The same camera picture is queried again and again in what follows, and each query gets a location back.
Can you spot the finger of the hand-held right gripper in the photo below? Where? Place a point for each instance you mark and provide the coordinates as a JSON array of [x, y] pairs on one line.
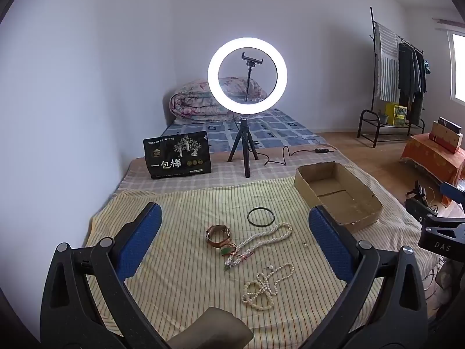
[[417, 209], [452, 191]]

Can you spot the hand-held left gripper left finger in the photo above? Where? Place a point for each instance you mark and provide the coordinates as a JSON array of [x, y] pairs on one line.
[[145, 236]]

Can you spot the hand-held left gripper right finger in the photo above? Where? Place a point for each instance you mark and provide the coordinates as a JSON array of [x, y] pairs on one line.
[[327, 243]]

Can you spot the cardboard box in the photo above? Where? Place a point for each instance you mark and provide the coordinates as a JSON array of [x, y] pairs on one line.
[[327, 189]]

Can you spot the black bangle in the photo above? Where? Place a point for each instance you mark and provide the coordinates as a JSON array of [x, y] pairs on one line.
[[248, 217]]

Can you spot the person's left hand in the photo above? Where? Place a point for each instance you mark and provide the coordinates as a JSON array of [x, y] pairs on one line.
[[214, 329]]

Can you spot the orange cloth-covered table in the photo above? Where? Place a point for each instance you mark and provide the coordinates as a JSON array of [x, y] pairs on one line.
[[428, 160]]

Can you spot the wooden box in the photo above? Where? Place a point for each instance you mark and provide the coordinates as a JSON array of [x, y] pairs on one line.
[[445, 140]]

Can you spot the yellow striped cloth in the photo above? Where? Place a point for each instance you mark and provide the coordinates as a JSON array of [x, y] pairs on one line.
[[181, 196]]

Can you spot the black snack bag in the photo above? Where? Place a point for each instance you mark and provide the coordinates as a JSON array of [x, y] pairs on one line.
[[178, 156]]

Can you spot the beige checked bedsheet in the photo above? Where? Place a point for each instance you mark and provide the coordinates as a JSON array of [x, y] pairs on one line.
[[218, 181]]

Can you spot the yellow box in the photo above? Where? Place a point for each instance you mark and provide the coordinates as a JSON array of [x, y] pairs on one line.
[[396, 114]]

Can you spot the small green pot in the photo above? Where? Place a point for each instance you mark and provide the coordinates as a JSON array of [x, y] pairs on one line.
[[383, 117]]

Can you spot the dark hanging clothes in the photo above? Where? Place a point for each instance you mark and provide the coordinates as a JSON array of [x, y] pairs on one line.
[[410, 76]]

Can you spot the window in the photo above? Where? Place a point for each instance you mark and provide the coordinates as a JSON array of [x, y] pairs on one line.
[[458, 69]]

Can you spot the blue patterned bedsheet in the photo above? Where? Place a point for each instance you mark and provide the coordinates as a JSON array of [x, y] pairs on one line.
[[283, 127]]

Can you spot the black tripod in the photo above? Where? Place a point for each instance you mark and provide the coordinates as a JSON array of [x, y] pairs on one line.
[[245, 145]]

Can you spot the folded floral quilt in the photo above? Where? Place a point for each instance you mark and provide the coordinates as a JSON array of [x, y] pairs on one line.
[[189, 107]]

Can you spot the striped towel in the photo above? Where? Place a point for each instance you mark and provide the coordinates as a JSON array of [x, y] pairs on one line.
[[387, 65]]

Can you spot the black clothes rack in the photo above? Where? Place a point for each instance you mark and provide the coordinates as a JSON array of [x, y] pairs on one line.
[[373, 61]]

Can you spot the black phone holder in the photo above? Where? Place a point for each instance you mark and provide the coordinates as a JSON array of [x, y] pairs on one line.
[[250, 80]]

